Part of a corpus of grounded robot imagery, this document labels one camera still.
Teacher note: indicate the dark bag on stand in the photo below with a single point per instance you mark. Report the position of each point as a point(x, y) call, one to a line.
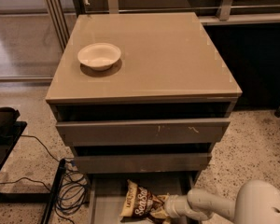
point(8, 116)

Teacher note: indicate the white paper bowl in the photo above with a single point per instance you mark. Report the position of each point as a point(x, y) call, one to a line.
point(99, 56)

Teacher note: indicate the grey drawer cabinet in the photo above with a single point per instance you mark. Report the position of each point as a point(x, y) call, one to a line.
point(168, 69)

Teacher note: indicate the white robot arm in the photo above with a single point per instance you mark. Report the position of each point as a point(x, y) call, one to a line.
point(257, 202)

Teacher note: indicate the grey drawer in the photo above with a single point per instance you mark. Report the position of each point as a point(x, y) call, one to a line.
point(148, 163)
point(108, 192)
point(141, 132)

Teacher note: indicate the grey top drawer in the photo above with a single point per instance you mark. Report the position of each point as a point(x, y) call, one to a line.
point(141, 132)

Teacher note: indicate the grey bottom drawer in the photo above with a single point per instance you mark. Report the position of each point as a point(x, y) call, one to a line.
point(108, 192)

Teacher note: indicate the grey middle drawer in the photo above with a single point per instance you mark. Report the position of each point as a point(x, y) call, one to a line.
point(148, 163)

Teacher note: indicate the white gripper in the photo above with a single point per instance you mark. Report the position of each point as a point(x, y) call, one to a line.
point(174, 206)

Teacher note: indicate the brown sea salt chip bag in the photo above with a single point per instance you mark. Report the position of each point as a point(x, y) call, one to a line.
point(139, 202)

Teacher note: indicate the metal wall rail shelf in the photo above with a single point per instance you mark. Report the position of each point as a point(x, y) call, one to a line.
point(177, 3)

